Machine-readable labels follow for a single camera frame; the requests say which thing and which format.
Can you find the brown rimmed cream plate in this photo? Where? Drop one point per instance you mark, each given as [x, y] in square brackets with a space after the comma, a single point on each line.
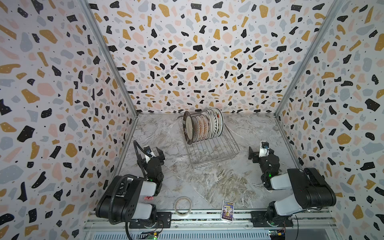
[188, 128]

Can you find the orange sunburst plate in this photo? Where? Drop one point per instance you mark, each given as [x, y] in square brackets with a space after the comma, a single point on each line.
[205, 127]
[200, 128]
[209, 126]
[195, 128]

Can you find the black white striped plate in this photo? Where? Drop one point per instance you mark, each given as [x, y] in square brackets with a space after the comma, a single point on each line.
[215, 120]

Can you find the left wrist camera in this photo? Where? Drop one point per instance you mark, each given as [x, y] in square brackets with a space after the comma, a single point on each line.
[149, 152]

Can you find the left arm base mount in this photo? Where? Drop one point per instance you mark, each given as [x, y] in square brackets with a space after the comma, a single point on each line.
[161, 220]

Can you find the orange sunburst plate front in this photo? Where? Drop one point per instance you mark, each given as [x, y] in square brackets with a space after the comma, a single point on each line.
[195, 128]

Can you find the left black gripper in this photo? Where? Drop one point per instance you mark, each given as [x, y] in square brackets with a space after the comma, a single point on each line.
[155, 159]

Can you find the aluminium front rail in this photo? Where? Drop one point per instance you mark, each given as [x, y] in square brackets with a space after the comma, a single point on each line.
[208, 225]

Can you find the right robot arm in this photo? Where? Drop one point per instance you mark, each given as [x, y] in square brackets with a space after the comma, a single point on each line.
[310, 190]

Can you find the wire dish rack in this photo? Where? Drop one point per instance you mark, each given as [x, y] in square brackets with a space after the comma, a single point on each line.
[209, 152]

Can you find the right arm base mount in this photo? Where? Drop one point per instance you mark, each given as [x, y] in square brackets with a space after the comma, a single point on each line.
[264, 219]

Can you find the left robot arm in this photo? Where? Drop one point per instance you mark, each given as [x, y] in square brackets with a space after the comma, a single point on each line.
[121, 202]

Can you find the purple card box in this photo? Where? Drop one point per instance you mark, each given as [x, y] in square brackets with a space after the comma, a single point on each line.
[227, 213]

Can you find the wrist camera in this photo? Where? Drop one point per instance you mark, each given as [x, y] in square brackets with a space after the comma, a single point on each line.
[264, 149]
[149, 152]

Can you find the watermelon pattern plate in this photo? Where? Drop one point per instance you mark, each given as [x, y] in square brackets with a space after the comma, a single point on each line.
[221, 122]

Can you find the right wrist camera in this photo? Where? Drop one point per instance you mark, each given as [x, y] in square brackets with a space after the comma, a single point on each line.
[264, 149]

